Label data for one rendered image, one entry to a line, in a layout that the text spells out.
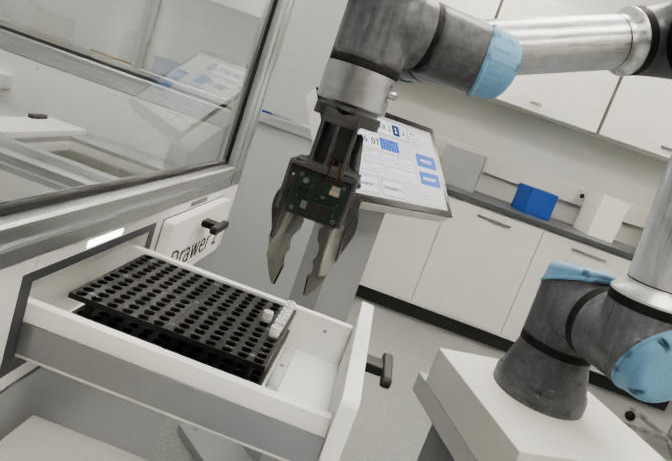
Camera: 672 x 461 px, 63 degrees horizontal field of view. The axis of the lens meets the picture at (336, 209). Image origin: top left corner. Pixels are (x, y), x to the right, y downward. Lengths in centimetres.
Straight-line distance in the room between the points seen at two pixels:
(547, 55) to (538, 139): 358
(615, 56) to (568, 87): 319
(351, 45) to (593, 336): 54
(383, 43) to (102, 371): 42
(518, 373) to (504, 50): 54
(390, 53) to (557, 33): 30
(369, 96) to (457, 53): 10
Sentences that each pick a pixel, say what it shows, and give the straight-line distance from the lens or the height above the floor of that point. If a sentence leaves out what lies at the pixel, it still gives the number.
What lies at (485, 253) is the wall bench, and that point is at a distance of 368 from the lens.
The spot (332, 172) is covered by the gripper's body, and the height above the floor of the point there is 111.
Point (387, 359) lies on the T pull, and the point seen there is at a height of 91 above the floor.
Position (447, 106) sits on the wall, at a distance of 427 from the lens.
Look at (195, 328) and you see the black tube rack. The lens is 63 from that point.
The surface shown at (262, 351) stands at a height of 89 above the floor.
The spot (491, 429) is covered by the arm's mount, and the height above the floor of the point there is 81.
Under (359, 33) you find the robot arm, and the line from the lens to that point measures 56.
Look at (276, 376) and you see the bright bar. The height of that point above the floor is 85.
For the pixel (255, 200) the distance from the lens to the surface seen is 238.
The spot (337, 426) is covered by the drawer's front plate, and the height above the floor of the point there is 90.
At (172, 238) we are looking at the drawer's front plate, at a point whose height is 90.
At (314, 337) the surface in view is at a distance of 79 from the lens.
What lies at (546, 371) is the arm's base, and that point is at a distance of 96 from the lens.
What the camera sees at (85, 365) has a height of 85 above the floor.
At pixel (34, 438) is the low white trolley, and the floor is 76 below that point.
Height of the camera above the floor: 118
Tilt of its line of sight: 10 degrees down
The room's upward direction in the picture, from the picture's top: 19 degrees clockwise
